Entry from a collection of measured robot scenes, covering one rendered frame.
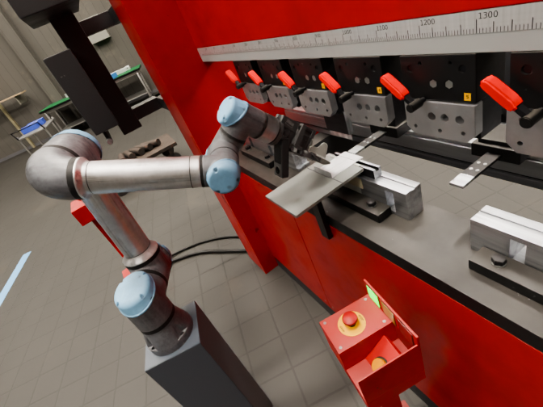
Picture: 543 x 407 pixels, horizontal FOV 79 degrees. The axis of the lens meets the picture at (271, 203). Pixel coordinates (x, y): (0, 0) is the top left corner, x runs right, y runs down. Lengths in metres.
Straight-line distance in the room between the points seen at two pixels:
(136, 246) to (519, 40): 0.98
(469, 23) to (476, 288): 0.52
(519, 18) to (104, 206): 0.94
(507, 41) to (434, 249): 0.50
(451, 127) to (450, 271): 0.34
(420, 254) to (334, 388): 0.98
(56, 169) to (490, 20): 0.83
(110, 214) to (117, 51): 10.28
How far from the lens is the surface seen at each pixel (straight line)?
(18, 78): 11.83
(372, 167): 1.05
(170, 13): 1.70
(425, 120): 0.76
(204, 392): 1.28
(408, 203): 0.98
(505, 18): 0.62
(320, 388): 1.75
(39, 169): 0.86
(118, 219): 1.02
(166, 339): 1.09
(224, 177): 0.73
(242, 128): 0.84
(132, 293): 1.02
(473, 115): 0.70
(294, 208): 0.96
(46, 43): 11.50
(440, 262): 0.90
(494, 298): 0.84
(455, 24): 0.66
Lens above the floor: 1.55
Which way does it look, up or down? 32 degrees down
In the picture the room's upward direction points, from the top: 24 degrees counter-clockwise
